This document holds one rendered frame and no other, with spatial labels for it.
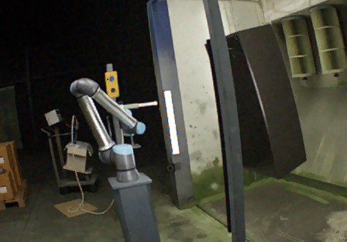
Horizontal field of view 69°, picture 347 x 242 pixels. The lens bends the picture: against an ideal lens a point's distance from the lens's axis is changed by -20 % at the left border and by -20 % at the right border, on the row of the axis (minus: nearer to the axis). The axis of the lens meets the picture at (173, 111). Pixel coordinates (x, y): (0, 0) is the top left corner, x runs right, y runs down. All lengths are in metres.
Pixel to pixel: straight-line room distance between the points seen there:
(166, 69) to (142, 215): 1.50
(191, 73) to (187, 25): 0.52
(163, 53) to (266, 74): 1.23
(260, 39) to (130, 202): 1.57
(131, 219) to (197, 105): 1.46
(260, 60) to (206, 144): 1.33
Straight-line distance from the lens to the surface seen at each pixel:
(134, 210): 2.33
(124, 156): 2.29
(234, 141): 1.18
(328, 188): 3.12
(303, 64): 3.54
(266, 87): 2.29
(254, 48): 2.27
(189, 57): 3.21
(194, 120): 3.19
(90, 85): 2.22
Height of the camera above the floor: 1.24
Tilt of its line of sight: 3 degrees down
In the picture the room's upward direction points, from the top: 8 degrees counter-clockwise
